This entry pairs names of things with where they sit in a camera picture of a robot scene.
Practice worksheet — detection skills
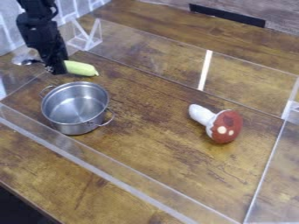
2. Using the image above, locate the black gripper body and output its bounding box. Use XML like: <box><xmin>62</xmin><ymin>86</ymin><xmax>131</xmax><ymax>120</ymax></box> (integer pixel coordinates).
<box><xmin>15</xmin><ymin>12</ymin><xmax>70</xmax><ymax>68</ymax></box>

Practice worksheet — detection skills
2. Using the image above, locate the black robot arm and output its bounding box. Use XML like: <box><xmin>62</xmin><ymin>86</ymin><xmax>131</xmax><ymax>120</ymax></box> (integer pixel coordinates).
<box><xmin>16</xmin><ymin>0</ymin><xmax>70</xmax><ymax>75</ymax></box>

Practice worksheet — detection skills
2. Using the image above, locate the red toy mushroom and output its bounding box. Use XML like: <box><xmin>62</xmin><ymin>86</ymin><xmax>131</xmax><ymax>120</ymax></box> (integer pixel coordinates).
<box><xmin>188</xmin><ymin>104</ymin><xmax>243</xmax><ymax>144</ymax></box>

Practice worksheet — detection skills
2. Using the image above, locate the small steel pot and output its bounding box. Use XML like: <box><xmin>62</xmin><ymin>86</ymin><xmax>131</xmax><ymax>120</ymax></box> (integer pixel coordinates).
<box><xmin>40</xmin><ymin>81</ymin><xmax>115</xmax><ymax>136</ymax></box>

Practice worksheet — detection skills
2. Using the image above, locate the black strip on table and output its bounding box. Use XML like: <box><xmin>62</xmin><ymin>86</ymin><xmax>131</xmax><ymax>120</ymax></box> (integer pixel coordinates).
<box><xmin>188</xmin><ymin>3</ymin><xmax>267</xmax><ymax>28</ymax></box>

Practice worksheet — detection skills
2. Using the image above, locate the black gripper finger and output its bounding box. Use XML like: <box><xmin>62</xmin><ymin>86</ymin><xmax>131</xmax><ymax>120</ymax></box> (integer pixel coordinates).
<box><xmin>44</xmin><ymin>54</ymin><xmax>68</xmax><ymax>75</ymax></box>
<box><xmin>60</xmin><ymin>41</ymin><xmax>70</xmax><ymax>60</ymax></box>

